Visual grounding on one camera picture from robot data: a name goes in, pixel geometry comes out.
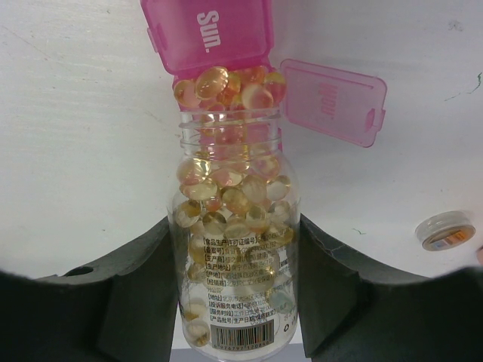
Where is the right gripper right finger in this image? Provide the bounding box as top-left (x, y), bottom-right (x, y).
top-left (298, 217), bottom-right (482, 361)

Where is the glass pill bottle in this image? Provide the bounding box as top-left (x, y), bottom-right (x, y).
top-left (168, 108), bottom-right (300, 361)

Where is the pink pill organizer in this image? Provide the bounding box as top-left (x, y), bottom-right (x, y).
top-left (140, 1), bottom-right (387, 147)

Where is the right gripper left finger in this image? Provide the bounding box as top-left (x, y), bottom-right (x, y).
top-left (1, 220), bottom-right (177, 361)

